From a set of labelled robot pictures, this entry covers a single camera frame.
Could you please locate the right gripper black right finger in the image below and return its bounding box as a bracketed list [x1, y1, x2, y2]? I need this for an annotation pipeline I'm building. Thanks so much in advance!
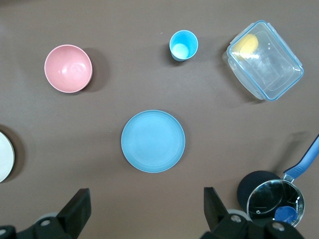
[204, 187, 230, 233]

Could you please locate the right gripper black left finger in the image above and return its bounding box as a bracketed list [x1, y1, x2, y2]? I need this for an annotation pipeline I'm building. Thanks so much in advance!
[56, 188, 91, 238]

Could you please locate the blue plate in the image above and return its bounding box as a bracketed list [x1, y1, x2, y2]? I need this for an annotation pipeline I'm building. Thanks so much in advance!
[121, 110, 186, 173]

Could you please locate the glass lid with blue knob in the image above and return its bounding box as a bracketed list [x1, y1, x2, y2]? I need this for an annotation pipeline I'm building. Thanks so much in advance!
[246, 179, 305, 228]

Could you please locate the beige plate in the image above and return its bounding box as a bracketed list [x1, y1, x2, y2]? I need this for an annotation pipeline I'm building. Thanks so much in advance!
[0, 131, 15, 183]

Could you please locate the pink bowl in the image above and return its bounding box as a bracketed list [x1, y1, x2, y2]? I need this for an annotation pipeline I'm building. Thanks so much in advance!
[44, 44, 93, 94]

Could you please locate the clear container with blue seal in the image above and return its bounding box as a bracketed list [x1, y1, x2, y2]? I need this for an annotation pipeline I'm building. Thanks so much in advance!
[222, 20, 305, 102]

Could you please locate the blue cup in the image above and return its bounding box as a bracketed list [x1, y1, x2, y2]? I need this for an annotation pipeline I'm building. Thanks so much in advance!
[169, 30, 199, 62]

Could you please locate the yellow round food item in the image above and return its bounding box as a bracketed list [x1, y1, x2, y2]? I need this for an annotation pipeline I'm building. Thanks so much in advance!
[234, 34, 259, 60]

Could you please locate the black pot with blue handle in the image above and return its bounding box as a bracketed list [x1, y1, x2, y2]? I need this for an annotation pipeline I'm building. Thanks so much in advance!
[236, 134, 319, 220]

